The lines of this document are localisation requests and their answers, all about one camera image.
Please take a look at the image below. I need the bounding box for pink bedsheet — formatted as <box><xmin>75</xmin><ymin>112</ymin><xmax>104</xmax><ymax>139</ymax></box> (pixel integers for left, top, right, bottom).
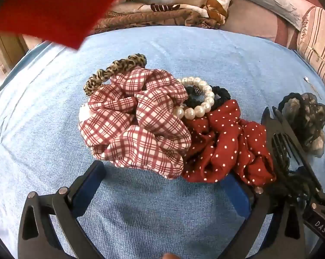
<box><xmin>223</xmin><ymin>0</ymin><xmax>325</xmax><ymax>50</ymax></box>

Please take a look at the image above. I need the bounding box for leopard print hair tie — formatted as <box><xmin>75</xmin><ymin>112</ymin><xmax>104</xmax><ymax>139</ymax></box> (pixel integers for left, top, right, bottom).
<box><xmin>83</xmin><ymin>54</ymin><xmax>147</xmax><ymax>96</ymax></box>

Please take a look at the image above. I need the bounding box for striped pillow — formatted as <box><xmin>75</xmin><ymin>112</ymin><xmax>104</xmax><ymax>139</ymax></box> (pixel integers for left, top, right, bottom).
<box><xmin>297</xmin><ymin>6</ymin><xmax>325</xmax><ymax>99</ymax></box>

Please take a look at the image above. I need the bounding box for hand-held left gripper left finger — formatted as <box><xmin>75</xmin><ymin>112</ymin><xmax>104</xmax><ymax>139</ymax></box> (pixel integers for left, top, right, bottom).
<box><xmin>17</xmin><ymin>160</ymin><xmax>107</xmax><ymax>259</ymax></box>

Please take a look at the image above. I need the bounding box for white pearl bracelet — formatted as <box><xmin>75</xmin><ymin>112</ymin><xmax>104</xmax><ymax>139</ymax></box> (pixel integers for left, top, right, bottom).
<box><xmin>174</xmin><ymin>77</ymin><xmax>215</xmax><ymax>119</ymax></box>

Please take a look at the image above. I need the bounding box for black sheer dotted scrunchie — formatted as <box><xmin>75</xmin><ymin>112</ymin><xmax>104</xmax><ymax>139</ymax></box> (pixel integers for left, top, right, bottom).
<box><xmin>278</xmin><ymin>92</ymin><xmax>325</xmax><ymax>158</ymax></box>

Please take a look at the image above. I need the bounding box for red polka dot scrunchie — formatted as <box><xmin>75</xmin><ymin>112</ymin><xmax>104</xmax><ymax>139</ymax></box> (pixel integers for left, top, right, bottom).
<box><xmin>182</xmin><ymin>99</ymin><xmax>276</xmax><ymax>187</ymax></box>

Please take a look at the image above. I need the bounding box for brown quilted blanket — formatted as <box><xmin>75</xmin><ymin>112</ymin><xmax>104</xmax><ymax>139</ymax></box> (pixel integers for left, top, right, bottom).
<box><xmin>91</xmin><ymin>8</ymin><xmax>206</xmax><ymax>35</ymax></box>

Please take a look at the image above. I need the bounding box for pink plaid scrunchie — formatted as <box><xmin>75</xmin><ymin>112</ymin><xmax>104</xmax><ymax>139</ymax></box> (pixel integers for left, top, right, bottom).
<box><xmin>78</xmin><ymin>68</ymin><xmax>192</xmax><ymax>180</ymax></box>

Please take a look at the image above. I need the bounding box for wooden door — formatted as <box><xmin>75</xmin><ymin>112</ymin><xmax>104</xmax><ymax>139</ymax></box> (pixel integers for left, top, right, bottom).
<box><xmin>0</xmin><ymin>31</ymin><xmax>44</xmax><ymax>108</ymax></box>

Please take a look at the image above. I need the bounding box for grey feather print pillow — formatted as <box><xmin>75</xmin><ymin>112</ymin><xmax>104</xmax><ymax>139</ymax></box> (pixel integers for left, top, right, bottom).
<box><xmin>234</xmin><ymin>0</ymin><xmax>315</xmax><ymax>31</ymax></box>

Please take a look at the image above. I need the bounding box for red tray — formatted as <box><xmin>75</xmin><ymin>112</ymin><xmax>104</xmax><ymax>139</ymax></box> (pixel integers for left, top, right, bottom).
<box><xmin>0</xmin><ymin>0</ymin><xmax>144</xmax><ymax>50</ymax></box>

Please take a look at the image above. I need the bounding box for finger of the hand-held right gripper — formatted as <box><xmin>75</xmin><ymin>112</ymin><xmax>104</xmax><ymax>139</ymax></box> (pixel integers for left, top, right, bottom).
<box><xmin>308</xmin><ymin>189</ymin><xmax>325</xmax><ymax>214</ymax></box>

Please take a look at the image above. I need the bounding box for black hair tie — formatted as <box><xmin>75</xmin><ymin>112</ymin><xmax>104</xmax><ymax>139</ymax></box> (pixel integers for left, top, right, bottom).
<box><xmin>183</xmin><ymin>85</ymin><xmax>232</xmax><ymax>112</ymax></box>

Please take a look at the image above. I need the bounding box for white cherry print scrunchie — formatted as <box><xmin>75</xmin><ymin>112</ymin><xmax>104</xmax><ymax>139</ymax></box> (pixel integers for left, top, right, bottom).
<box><xmin>79</xmin><ymin>105</ymin><xmax>93</xmax><ymax>123</ymax></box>

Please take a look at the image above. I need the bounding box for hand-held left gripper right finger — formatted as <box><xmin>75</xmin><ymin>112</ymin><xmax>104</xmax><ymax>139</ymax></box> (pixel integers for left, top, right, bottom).
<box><xmin>224</xmin><ymin>177</ymin><xmax>308</xmax><ymax>259</ymax></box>

